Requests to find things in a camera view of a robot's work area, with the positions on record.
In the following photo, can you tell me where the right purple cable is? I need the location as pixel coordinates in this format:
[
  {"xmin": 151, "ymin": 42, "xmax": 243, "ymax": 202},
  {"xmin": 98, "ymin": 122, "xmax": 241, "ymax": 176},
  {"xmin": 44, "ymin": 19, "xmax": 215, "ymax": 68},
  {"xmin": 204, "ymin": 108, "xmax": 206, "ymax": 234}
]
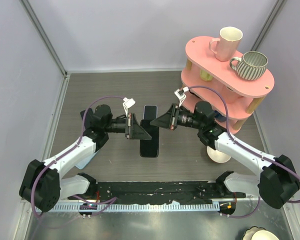
[{"xmin": 184, "ymin": 86, "xmax": 300, "ymax": 220}]

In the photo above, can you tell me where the yellow cup on shelf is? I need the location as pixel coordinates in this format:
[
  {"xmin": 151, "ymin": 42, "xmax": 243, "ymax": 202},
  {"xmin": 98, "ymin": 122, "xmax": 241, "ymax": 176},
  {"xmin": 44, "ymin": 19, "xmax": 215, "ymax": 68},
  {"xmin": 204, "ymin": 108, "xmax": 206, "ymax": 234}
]
[{"xmin": 199, "ymin": 69, "xmax": 213, "ymax": 82}]

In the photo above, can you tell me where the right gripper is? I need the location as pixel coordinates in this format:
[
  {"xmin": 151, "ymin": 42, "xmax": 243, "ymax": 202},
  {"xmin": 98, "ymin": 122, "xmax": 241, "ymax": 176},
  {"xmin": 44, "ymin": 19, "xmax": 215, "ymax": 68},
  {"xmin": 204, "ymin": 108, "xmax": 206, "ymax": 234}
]
[{"xmin": 151, "ymin": 103, "xmax": 204, "ymax": 130}]

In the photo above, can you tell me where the white bowl on table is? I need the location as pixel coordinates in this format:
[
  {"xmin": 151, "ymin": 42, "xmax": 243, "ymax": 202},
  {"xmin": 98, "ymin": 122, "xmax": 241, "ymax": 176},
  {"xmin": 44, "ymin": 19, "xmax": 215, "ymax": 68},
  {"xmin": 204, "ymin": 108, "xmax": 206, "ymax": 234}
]
[{"xmin": 207, "ymin": 146, "xmax": 231, "ymax": 164}]

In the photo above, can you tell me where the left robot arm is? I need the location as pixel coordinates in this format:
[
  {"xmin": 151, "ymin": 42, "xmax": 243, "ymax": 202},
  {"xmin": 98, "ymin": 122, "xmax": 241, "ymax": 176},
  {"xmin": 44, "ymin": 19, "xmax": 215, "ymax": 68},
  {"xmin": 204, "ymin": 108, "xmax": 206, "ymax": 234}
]
[{"xmin": 19, "ymin": 104, "xmax": 152, "ymax": 213}]

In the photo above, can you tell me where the pink cup middle shelf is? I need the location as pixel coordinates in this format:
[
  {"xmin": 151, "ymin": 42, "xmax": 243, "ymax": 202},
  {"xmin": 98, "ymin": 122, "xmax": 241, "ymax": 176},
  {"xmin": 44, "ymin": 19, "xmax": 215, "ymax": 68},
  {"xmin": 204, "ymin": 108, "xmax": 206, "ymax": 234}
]
[{"xmin": 220, "ymin": 85, "xmax": 239, "ymax": 104}]

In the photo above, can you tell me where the grey striped mug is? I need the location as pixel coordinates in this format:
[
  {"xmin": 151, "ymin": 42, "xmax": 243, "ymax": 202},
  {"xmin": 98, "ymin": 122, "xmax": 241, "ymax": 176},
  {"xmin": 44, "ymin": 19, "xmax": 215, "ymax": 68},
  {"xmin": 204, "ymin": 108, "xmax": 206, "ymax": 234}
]
[{"xmin": 229, "ymin": 51, "xmax": 268, "ymax": 81}]

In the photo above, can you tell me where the pink three-tier shelf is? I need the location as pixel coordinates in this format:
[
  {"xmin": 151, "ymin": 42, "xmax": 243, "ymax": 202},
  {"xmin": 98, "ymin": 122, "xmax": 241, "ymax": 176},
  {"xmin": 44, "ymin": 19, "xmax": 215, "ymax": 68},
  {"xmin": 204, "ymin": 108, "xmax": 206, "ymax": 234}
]
[{"xmin": 181, "ymin": 36, "xmax": 275, "ymax": 134}]

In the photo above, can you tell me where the blue object bottom shelf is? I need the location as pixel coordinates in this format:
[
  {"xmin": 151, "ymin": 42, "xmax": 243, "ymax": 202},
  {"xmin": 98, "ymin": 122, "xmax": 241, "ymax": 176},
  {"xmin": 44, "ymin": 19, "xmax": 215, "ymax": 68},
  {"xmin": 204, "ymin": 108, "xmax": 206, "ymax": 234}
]
[{"xmin": 214, "ymin": 110, "xmax": 227, "ymax": 123}]

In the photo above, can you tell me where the pink tall mug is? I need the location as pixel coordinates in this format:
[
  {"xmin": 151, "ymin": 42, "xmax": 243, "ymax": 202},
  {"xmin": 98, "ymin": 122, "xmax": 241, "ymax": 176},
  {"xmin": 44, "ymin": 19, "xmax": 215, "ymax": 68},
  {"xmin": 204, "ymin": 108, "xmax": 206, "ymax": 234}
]
[{"xmin": 208, "ymin": 26, "xmax": 243, "ymax": 62}]

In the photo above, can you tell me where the aluminium rail with slots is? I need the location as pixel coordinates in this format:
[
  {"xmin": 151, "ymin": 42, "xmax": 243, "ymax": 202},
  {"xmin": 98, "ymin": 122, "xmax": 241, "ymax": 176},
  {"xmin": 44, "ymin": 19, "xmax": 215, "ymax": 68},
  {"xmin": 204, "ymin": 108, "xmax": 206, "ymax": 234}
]
[{"xmin": 49, "ymin": 201, "xmax": 220, "ymax": 213}]

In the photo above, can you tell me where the lavender phone case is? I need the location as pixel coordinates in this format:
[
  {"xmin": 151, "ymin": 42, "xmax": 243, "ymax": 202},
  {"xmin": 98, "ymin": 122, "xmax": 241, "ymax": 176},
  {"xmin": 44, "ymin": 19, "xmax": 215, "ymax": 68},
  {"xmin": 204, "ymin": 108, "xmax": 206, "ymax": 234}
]
[{"xmin": 142, "ymin": 104, "xmax": 158, "ymax": 121}]

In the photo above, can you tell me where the light blue phone case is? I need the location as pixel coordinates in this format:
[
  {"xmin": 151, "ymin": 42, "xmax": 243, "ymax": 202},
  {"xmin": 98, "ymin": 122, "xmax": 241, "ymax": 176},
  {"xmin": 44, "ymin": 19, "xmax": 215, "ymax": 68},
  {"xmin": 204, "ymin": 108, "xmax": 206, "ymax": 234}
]
[{"xmin": 75, "ymin": 151, "xmax": 98, "ymax": 170}]

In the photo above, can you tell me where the black phone case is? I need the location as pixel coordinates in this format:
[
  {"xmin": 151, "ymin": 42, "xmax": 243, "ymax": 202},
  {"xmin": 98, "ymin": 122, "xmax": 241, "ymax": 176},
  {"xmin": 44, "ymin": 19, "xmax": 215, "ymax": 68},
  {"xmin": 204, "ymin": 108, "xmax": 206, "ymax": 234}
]
[{"xmin": 139, "ymin": 119, "xmax": 161, "ymax": 159}]

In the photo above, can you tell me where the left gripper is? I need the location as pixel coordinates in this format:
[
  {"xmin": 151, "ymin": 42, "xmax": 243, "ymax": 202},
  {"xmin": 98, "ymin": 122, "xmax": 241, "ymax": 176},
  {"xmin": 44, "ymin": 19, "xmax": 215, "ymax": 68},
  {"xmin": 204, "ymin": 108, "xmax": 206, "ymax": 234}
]
[{"xmin": 104, "ymin": 113, "xmax": 152, "ymax": 140}]

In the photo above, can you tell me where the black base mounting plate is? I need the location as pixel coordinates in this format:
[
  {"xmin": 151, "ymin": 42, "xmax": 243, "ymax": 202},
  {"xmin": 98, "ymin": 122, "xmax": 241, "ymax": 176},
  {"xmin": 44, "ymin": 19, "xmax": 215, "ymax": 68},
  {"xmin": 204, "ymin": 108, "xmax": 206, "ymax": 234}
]
[{"xmin": 79, "ymin": 181, "xmax": 246, "ymax": 205}]

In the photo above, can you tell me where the cream bowl bottom corner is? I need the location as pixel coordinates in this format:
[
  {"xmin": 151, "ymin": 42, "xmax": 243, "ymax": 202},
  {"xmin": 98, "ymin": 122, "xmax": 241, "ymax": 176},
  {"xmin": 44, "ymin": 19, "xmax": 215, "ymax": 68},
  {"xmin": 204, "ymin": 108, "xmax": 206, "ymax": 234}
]
[{"xmin": 241, "ymin": 226, "xmax": 279, "ymax": 240}]

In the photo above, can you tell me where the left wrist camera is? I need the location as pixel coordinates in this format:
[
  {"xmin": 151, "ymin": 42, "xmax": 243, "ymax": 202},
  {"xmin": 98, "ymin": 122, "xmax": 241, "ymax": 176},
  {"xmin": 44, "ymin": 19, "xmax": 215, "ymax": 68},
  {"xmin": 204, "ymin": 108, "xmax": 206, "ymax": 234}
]
[{"xmin": 122, "ymin": 97, "xmax": 136, "ymax": 116}]

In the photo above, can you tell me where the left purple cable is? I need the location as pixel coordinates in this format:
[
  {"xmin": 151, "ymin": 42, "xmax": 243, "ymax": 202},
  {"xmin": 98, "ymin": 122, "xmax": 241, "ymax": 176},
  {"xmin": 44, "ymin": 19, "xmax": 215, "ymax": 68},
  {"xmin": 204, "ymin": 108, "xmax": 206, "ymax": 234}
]
[{"xmin": 31, "ymin": 95, "xmax": 126, "ymax": 218}]

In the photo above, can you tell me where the purple cable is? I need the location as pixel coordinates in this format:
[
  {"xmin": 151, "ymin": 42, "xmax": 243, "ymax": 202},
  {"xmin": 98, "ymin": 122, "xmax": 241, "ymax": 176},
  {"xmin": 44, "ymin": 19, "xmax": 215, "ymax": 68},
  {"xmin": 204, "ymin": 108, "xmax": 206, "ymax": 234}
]
[
  {"xmin": 31, "ymin": 95, "xmax": 126, "ymax": 218},
  {"xmin": 184, "ymin": 86, "xmax": 300, "ymax": 220}
]

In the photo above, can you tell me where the dark blue phone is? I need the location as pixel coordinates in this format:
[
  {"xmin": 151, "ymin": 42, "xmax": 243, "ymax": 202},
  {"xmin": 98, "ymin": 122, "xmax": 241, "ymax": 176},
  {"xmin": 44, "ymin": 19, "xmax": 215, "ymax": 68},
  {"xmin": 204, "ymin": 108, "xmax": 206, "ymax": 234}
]
[{"xmin": 80, "ymin": 109, "xmax": 89, "ymax": 123}]

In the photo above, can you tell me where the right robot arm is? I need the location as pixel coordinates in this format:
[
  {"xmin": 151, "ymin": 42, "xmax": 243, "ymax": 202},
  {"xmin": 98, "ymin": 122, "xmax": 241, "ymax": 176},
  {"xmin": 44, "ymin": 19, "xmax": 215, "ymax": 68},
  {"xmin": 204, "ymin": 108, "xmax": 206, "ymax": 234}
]
[{"xmin": 150, "ymin": 101, "xmax": 300, "ymax": 209}]

